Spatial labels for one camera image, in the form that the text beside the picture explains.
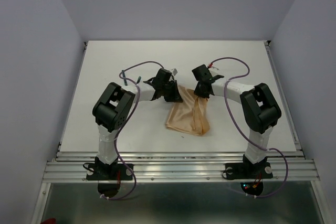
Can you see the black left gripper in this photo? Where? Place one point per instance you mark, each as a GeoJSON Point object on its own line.
{"type": "Point", "coordinates": [175, 97]}

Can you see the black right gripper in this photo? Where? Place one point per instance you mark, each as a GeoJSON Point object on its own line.
{"type": "Point", "coordinates": [197, 92]}

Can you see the beige cloth napkin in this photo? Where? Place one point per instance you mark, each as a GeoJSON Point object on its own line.
{"type": "Point", "coordinates": [189, 116]}

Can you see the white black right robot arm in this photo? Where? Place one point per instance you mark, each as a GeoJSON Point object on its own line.
{"type": "Point", "coordinates": [260, 108]}

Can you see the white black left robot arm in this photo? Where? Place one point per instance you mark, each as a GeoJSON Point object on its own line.
{"type": "Point", "coordinates": [113, 109]}

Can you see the red object at bottom edge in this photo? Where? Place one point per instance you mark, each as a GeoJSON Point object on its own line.
{"type": "Point", "coordinates": [49, 221]}

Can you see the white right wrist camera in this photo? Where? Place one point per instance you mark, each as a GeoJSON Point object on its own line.
{"type": "Point", "coordinates": [214, 69]}

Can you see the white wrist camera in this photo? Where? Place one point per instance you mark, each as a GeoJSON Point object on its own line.
{"type": "Point", "coordinates": [174, 72]}
{"type": "Point", "coordinates": [214, 69]}

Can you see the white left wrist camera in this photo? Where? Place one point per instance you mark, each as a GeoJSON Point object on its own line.
{"type": "Point", "coordinates": [174, 72]}

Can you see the green handled fork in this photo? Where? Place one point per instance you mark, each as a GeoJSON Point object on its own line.
{"type": "Point", "coordinates": [124, 77]}

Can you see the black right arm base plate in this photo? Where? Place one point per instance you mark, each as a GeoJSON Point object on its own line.
{"type": "Point", "coordinates": [245, 171]}

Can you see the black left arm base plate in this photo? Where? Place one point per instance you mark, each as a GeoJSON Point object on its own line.
{"type": "Point", "coordinates": [115, 172]}

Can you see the aluminium mounting rail frame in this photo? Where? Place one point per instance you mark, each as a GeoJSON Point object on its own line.
{"type": "Point", "coordinates": [179, 176]}

